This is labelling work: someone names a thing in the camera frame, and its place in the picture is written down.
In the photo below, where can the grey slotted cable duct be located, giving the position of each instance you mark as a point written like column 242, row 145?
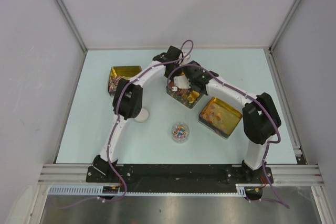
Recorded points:
column 99, row 190

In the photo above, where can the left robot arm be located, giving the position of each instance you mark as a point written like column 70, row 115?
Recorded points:
column 127, row 105

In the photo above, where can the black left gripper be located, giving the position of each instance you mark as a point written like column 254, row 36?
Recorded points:
column 179, row 72

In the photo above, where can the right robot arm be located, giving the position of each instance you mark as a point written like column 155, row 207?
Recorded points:
column 261, row 120

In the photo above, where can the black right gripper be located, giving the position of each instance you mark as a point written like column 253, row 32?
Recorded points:
column 205, row 72

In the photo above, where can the tin with swirl lollipops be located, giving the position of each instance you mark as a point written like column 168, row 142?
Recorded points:
column 120, row 72

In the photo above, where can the white jar lid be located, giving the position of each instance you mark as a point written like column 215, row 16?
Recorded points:
column 142, row 116

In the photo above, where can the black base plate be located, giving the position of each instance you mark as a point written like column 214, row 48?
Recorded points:
column 197, row 178

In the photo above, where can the tin with round lollipops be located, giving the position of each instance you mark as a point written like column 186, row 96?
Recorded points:
column 187, row 97

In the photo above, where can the tin with popsicle candies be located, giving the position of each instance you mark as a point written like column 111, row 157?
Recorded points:
column 220, row 117

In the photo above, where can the clear glass jar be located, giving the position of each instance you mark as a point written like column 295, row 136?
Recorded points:
column 180, row 132

